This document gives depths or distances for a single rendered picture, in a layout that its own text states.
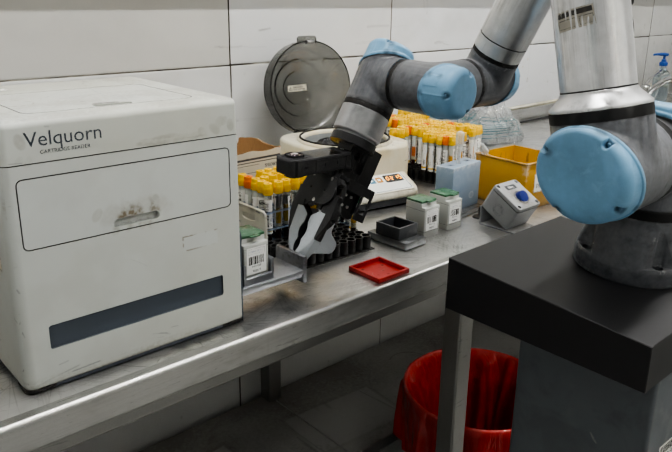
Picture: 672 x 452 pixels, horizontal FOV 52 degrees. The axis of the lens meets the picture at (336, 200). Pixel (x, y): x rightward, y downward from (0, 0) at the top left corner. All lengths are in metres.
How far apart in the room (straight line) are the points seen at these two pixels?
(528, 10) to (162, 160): 0.54
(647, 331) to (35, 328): 0.67
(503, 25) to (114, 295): 0.64
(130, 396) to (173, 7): 0.91
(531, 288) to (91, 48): 0.96
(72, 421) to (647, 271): 0.71
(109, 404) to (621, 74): 0.67
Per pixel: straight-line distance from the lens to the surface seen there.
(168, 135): 0.81
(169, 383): 0.87
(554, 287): 0.93
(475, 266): 0.95
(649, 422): 1.00
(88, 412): 0.83
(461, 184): 1.38
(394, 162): 1.46
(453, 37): 2.14
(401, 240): 1.20
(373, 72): 1.03
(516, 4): 1.03
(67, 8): 1.44
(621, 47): 0.84
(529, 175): 1.44
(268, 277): 0.97
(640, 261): 0.97
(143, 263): 0.84
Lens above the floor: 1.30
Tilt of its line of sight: 17 degrees down
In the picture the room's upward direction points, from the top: 1 degrees clockwise
